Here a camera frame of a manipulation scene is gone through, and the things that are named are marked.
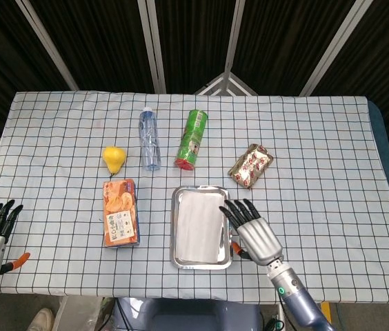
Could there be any white metal frame post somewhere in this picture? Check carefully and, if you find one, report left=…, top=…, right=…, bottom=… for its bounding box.
left=299, top=0, right=375, bottom=97
left=137, top=0, right=167, bottom=94
left=14, top=0, right=79, bottom=92
left=222, top=0, right=248, bottom=94

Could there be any beige shoe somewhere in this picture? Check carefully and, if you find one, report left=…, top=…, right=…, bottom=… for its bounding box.
left=26, top=307, right=56, bottom=331

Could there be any white triangular frame foot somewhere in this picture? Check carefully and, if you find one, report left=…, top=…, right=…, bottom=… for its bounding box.
left=194, top=71, right=259, bottom=97

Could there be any yellow pear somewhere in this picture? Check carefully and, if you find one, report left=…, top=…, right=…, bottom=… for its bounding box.
left=102, top=146, right=127, bottom=174

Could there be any gold red wrapped snack pack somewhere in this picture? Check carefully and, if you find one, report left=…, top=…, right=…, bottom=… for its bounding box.
left=228, top=143, right=274, bottom=190

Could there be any clear plastic water bottle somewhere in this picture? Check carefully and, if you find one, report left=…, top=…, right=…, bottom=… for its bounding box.
left=139, top=106, right=162, bottom=172

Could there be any green chips can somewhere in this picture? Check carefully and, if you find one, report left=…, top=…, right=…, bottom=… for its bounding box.
left=174, top=109, right=210, bottom=170

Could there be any blue grey robot torso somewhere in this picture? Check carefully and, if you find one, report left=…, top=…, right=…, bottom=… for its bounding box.
left=111, top=297, right=263, bottom=331

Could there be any white checkered tablecloth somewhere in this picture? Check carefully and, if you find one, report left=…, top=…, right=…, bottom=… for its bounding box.
left=0, top=90, right=389, bottom=305

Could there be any white paper sheet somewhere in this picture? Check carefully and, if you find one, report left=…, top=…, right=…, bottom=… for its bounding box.
left=174, top=190, right=227, bottom=263

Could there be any orange cookie box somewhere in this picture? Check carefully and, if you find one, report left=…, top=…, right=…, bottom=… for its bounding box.
left=102, top=178, right=141, bottom=248

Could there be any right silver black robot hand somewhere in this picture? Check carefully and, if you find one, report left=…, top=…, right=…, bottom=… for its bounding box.
left=219, top=198, right=283, bottom=266

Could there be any rectangular stainless steel tray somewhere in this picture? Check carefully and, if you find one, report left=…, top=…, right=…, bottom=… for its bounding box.
left=170, top=185, right=235, bottom=270

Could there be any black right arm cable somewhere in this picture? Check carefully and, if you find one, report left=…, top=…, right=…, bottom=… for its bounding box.
left=277, top=297, right=288, bottom=331

